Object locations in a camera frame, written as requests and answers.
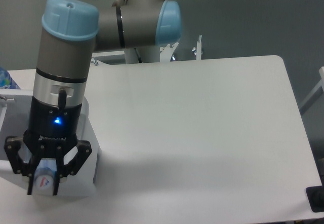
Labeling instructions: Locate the black table clamp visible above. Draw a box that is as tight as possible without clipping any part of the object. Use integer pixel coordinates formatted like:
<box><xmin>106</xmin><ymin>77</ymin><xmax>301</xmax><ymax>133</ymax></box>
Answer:
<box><xmin>306</xmin><ymin>185</ymin><xmax>323</xmax><ymax>213</ymax></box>

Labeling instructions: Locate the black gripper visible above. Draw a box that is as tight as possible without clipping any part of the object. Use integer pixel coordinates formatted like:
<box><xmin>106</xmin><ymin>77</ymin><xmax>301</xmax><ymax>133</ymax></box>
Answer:
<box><xmin>4</xmin><ymin>98</ymin><xmax>92</xmax><ymax>196</ymax></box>

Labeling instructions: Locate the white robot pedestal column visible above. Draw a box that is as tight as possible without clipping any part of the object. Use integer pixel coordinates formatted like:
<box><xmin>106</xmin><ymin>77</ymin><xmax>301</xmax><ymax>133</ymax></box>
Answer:
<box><xmin>124</xmin><ymin>46</ymin><xmax>160</xmax><ymax>64</ymax></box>

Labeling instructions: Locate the white pedestal base bracket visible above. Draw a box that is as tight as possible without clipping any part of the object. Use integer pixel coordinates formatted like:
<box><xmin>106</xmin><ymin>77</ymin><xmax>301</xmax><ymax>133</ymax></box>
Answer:
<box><xmin>91</xmin><ymin>34</ymin><xmax>204</xmax><ymax>66</ymax></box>

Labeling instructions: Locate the white plastic trash can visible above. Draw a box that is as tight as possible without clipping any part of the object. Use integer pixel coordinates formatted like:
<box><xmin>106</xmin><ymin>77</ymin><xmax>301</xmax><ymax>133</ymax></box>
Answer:
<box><xmin>1</xmin><ymin>88</ymin><xmax>100</xmax><ymax>197</ymax></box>

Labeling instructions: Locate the clear plastic bottle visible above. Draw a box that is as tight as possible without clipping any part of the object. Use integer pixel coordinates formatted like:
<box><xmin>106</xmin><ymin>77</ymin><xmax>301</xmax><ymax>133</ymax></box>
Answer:
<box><xmin>34</xmin><ymin>159</ymin><xmax>57</xmax><ymax>191</ymax></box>

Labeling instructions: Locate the blue water bottle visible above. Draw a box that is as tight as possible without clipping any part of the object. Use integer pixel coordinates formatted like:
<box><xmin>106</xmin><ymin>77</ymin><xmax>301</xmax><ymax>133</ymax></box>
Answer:
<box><xmin>0</xmin><ymin>67</ymin><xmax>20</xmax><ymax>89</ymax></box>

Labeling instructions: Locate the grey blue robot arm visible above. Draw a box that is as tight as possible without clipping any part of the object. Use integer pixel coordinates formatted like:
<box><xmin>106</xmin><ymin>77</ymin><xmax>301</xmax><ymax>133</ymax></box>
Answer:
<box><xmin>1</xmin><ymin>0</ymin><xmax>182</xmax><ymax>197</ymax></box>

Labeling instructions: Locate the white metal frame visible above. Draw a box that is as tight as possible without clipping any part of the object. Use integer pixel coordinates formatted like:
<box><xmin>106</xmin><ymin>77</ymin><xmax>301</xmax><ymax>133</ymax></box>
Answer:
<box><xmin>299</xmin><ymin>66</ymin><xmax>323</xmax><ymax>115</ymax></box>

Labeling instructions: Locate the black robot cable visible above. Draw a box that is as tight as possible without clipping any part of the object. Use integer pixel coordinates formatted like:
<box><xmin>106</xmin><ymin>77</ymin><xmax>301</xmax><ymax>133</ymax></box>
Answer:
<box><xmin>134</xmin><ymin>48</ymin><xmax>144</xmax><ymax>64</ymax></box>

